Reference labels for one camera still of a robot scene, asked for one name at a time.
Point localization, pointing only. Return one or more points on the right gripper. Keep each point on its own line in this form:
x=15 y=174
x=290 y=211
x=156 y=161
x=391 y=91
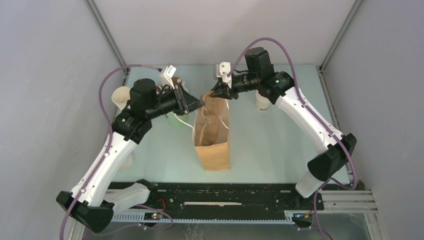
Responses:
x=222 y=90

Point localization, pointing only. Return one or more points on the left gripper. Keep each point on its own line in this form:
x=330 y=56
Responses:
x=185 y=101

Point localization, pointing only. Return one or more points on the brown paper bag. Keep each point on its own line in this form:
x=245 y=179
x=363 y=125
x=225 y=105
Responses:
x=215 y=157

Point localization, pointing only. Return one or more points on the single paper cup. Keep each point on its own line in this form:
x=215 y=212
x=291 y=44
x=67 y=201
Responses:
x=262 y=103

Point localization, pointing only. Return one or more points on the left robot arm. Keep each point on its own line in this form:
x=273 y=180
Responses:
x=88 y=202

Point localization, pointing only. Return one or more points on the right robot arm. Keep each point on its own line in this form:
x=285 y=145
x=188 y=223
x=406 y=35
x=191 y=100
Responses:
x=332 y=146

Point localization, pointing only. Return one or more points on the green cup holder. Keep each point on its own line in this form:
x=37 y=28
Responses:
x=176 y=121

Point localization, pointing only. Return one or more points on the stack of paper cups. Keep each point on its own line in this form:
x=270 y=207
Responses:
x=121 y=96

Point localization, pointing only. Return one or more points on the stack of white lids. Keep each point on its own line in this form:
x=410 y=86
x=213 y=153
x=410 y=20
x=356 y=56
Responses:
x=127 y=163

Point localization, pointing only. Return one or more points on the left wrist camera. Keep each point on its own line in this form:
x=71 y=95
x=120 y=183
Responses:
x=165 y=75

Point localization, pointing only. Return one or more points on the black front rail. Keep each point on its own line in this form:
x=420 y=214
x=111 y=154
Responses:
x=244 y=203

